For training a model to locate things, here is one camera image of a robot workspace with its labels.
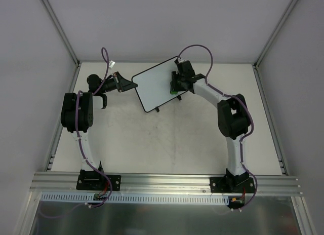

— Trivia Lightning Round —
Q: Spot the black-framed whiteboard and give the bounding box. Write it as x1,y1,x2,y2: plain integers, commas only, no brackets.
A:
132,57,185,113

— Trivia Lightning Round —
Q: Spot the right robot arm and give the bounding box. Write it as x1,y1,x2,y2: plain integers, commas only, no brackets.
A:
170,59,254,192

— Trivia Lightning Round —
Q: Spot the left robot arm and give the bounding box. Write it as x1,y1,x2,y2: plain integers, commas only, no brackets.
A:
60,71,138,189

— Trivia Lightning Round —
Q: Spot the black wire whiteboard stand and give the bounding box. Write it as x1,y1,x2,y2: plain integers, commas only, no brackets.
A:
155,95,182,112

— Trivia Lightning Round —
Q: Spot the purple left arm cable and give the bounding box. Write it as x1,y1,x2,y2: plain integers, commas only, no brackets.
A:
37,47,115,218

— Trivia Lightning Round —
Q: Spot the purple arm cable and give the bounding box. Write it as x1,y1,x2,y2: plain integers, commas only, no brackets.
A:
176,44,258,212
37,47,115,218

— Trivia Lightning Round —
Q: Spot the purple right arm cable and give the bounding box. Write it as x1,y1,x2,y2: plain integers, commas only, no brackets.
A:
176,44,258,212

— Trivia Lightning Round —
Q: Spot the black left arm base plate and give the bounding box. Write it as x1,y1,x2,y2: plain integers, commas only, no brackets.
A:
76,170,122,191

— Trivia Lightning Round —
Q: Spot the left aluminium frame post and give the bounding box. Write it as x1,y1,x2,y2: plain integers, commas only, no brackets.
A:
40,0,80,66

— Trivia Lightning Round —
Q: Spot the aluminium frame post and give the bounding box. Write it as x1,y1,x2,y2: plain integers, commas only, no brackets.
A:
253,0,299,68
40,0,80,66

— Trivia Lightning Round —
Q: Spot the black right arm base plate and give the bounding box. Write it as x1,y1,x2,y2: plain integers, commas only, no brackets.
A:
209,176,256,193

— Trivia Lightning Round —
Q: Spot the aluminium front rail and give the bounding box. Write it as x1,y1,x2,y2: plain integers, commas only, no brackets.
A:
29,172,304,197

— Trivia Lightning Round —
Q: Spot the white slotted cable duct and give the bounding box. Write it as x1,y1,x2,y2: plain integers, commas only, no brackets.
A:
40,192,229,206

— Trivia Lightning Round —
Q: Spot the right aluminium frame post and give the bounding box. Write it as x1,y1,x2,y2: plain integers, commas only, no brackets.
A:
253,0,299,68

